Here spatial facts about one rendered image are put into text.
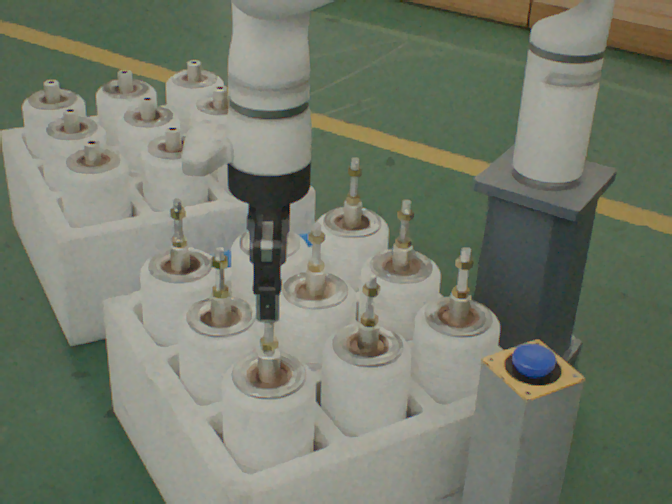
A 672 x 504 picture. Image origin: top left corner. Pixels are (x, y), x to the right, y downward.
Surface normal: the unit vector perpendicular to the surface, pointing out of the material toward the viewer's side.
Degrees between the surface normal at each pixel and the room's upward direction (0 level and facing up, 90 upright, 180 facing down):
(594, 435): 0
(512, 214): 90
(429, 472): 90
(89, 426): 0
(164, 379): 0
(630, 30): 90
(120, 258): 90
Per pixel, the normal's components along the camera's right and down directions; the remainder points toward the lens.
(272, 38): 0.05, -0.73
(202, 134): 0.15, -0.84
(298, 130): 0.75, 0.23
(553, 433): 0.49, 0.47
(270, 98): 0.11, 0.52
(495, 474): -0.87, 0.23
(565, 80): -0.14, 0.51
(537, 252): -0.53, 0.43
